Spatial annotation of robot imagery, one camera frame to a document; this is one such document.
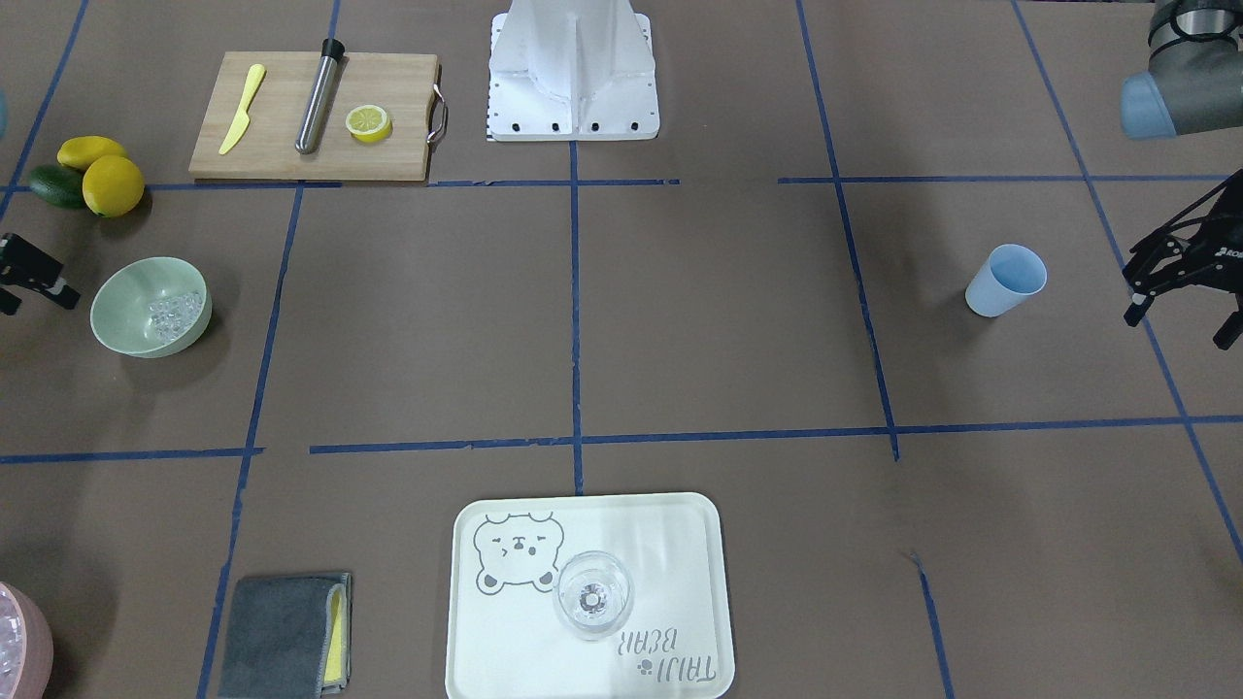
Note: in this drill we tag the wooden cutting board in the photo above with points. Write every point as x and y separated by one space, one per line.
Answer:
259 106

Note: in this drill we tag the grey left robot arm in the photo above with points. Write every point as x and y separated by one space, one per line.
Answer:
1193 84

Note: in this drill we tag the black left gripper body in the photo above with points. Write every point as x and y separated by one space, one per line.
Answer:
1220 254

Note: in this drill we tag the lemon half slice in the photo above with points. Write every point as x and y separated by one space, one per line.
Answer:
368 123

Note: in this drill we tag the green lime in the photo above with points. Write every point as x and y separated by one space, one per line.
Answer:
58 185

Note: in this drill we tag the clear wine glass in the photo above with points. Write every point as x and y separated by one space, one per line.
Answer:
594 595

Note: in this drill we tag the light blue plastic cup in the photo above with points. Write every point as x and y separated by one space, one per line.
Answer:
1010 275

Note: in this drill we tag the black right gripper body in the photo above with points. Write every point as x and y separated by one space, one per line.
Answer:
21 263

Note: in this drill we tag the white bear serving tray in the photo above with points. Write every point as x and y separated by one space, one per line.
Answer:
505 639

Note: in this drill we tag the grey folded cloth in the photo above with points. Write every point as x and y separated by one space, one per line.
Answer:
289 637

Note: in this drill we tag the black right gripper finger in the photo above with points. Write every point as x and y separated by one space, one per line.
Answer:
61 294

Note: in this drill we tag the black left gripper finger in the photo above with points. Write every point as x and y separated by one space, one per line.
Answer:
1148 273
1231 329

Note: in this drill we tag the light green bowl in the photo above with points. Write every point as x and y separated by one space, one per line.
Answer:
155 307

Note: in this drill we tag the whole yellow lemon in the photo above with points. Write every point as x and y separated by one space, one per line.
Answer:
113 186

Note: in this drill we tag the yellow plastic knife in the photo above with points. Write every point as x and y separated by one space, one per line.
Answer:
241 120

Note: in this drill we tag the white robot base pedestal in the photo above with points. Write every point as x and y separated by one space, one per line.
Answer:
562 71

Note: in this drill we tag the pink bowl of ice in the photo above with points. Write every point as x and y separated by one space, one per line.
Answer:
26 646

